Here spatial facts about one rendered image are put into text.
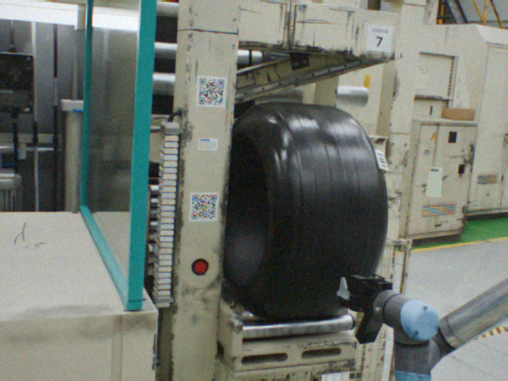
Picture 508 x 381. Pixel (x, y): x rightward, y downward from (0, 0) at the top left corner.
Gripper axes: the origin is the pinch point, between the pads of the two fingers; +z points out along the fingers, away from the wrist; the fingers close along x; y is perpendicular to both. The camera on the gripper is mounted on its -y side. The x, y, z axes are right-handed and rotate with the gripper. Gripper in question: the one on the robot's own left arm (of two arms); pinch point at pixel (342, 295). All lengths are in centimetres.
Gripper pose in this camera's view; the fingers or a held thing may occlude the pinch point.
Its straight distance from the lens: 166.4
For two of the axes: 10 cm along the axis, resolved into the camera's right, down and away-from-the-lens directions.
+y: 0.3, -10.0, -0.6
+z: -3.6, -0.7, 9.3
